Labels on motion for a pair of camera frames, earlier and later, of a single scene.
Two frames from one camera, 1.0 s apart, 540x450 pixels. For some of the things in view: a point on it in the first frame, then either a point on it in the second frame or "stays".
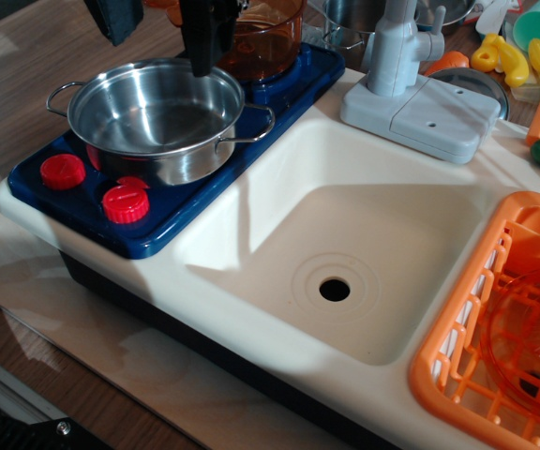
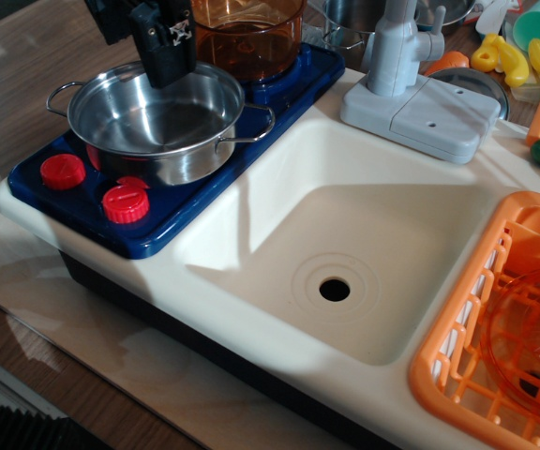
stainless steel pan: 154,121 stays
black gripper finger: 115,18 stays
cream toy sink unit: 327,273 stays
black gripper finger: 208,31 → 165,32
